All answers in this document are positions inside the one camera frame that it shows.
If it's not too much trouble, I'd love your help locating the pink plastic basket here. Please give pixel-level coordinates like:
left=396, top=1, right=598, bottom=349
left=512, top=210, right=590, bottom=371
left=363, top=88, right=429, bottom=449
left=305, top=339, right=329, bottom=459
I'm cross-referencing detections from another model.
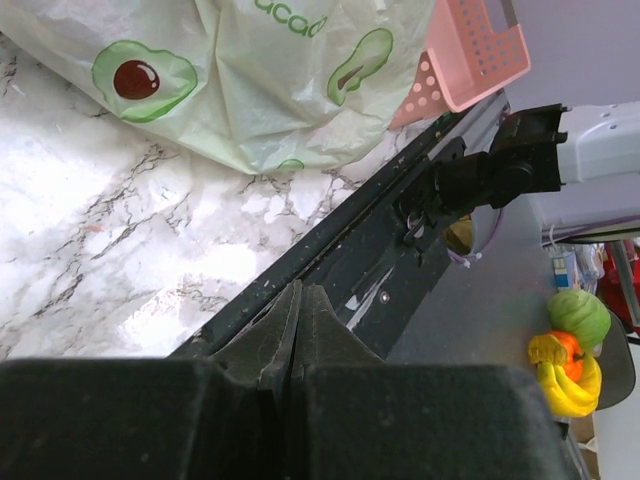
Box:
left=389, top=0, right=531, bottom=130

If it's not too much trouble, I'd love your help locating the green cabbage toy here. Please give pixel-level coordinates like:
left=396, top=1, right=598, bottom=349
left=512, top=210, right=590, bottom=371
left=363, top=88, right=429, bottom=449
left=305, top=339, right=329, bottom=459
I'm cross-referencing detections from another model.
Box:
left=547, top=289, right=612, bottom=353

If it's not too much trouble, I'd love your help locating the orange pumpkin toy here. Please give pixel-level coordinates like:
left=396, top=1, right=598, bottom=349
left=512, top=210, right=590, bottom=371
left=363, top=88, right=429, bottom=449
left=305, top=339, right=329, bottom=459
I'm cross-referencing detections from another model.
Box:
left=550, top=331, right=584, bottom=382

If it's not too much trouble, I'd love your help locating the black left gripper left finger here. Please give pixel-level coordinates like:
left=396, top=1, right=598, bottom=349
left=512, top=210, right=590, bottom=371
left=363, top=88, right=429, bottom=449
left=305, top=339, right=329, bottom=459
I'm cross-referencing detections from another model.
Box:
left=213, top=281, right=302, bottom=390

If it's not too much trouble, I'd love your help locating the yellow banana bunch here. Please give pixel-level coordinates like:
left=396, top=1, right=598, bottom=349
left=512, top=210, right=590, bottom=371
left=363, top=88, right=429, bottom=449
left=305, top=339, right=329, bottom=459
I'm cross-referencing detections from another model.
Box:
left=528, top=331, right=602, bottom=418

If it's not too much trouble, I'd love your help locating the grey office chair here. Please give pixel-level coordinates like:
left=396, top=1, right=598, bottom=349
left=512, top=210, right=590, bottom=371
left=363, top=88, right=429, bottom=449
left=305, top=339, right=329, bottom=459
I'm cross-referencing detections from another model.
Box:
left=597, top=313, right=636, bottom=410

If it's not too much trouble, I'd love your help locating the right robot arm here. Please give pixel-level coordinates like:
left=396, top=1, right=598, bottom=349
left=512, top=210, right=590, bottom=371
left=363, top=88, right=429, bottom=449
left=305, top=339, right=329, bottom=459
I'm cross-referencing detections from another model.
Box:
left=434, top=101, right=639, bottom=212

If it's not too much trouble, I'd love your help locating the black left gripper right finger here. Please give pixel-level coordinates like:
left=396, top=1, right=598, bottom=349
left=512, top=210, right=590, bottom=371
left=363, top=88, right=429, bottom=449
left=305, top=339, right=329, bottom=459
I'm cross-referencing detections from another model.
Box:
left=291, top=283, right=385, bottom=380

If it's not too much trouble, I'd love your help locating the green avocado print plastic bag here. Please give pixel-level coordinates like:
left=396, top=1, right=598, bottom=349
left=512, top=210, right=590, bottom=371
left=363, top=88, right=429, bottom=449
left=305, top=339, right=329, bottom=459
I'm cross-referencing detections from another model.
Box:
left=1, top=0, right=435, bottom=174

